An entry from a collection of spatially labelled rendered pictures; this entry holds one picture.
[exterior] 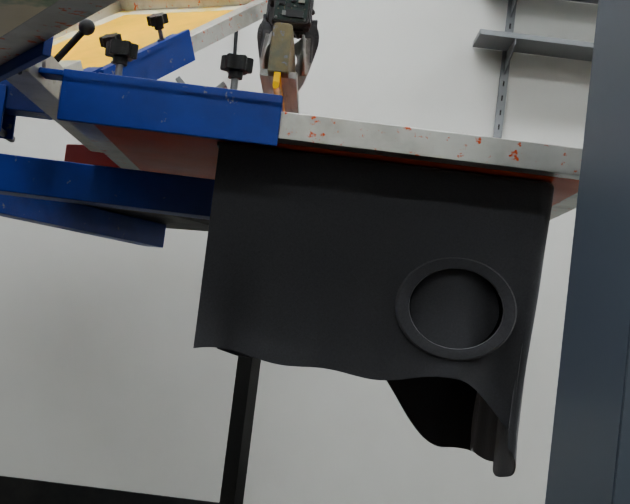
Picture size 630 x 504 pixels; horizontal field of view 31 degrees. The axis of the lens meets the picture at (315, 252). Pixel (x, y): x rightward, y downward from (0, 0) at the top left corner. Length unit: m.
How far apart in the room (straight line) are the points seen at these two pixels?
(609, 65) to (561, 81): 2.79
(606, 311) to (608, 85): 0.24
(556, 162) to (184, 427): 2.47
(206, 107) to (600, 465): 0.75
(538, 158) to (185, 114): 0.48
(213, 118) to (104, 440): 2.45
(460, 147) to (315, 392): 2.34
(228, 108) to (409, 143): 0.25
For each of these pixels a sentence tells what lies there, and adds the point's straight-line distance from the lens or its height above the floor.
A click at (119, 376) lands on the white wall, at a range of 3.88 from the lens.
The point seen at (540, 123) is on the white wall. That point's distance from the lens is 3.97.
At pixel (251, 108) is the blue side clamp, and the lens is 1.56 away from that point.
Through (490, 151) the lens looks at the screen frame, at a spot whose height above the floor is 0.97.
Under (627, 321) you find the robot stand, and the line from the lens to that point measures 1.08.
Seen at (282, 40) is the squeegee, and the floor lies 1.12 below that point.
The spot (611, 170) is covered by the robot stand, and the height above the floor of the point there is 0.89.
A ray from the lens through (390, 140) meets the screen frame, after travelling 1.56.
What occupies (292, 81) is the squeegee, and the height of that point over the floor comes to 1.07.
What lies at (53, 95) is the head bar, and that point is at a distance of 1.71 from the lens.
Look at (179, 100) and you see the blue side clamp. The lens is 1.57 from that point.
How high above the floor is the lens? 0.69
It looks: 4 degrees up
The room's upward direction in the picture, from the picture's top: 7 degrees clockwise
